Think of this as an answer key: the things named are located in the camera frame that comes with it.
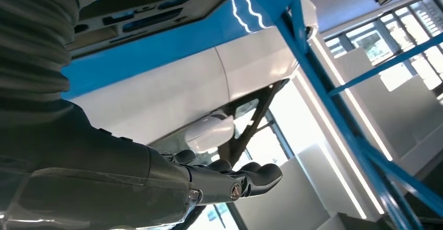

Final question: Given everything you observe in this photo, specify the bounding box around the blue metal shelf rack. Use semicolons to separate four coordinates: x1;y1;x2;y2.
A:
61;0;443;230

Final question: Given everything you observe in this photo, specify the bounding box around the white car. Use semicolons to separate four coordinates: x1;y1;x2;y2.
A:
71;26;300;230

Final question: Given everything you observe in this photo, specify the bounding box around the window with dark frame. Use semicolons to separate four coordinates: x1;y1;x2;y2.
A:
325;0;443;101

